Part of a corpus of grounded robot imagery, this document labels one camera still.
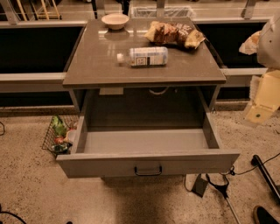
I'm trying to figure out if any brown snack bag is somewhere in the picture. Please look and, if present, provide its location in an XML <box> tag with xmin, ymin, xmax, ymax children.
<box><xmin>144</xmin><ymin>21</ymin><xmax>205</xmax><ymax>49</ymax></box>

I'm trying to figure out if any clear plastic water bottle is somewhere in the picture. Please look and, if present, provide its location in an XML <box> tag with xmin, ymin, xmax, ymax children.
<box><xmin>116</xmin><ymin>46</ymin><xmax>168</xmax><ymax>67</ymax></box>

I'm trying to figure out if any wooden chair frame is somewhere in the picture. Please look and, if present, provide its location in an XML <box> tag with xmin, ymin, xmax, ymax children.
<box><xmin>15</xmin><ymin>0</ymin><xmax>62</xmax><ymax>21</ymax></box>

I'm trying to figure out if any black shoe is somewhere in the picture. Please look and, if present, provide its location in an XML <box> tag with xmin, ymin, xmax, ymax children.
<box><xmin>253</xmin><ymin>206</ymin><xmax>280</xmax><ymax>224</ymax></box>

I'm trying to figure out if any wire basket with groceries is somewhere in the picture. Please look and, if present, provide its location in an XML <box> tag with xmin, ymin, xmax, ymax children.
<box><xmin>42</xmin><ymin>115</ymin><xmax>78</xmax><ymax>158</ymax></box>

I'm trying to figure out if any metal tripod leg with clamp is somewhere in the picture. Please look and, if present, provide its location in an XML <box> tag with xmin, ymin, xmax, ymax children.
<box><xmin>206</xmin><ymin>174</ymin><xmax>241</xmax><ymax>224</ymax></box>

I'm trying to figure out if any black floor cable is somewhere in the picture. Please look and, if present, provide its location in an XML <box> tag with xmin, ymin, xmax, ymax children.
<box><xmin>0</xmin><ymin>204</ymin><xmax>27</xmax><ymax>224</ymax></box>

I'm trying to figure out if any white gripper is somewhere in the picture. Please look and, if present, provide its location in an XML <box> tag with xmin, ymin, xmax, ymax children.
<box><xmin>239</xmin><ymin>31</ymin><xmax>280</xmax><ymax>124</ymax></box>

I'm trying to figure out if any open grey top drawer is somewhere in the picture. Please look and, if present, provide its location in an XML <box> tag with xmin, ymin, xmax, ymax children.
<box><xmin>55</xmin><ymin>86</ymin><xmax>242</xmax><ymax>179</ymax></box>

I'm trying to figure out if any grey cabinet with glossy top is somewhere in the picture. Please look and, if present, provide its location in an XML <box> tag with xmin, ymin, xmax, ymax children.
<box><xmin>63</xmin><ymin>18</ymin><xmax>226</xmax><ymax>111</ymax></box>

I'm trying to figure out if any small grey floor box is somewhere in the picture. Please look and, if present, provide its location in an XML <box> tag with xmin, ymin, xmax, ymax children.
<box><xmin>192</xmin><ymin>174</ymin><xmax>208</xmax><ymax>197</ymax></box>

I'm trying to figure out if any black stand leg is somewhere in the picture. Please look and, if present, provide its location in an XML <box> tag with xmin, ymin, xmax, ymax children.
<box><xmin>251</xmin><ymin>155</ymin><xmax>280</xmax><ymax>203</ymax></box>

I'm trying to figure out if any clear plastic bin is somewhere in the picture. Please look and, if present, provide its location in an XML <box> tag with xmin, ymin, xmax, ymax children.
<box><xmin>129</xmin><ymin>6</ymin><xmax>195</xmax><ymax>18</ymax></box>

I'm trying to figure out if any beige shallow bowl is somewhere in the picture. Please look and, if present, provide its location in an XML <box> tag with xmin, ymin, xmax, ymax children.
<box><xmin>101</xmin><ymin>13</ymin><xmax>130</xmax><ymax>31</ymax></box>

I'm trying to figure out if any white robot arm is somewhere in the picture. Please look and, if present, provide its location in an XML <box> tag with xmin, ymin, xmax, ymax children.
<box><xmin>239</xmin><ymin>14</ymin><xmax>280</xmax><ymax>125</ymax></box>

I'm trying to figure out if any black drawer handle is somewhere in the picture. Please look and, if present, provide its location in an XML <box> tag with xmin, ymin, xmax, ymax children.
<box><xmin>134</xmin><ymin>165</ymin><xmax>163</xmax><ymax>177</ymax></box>

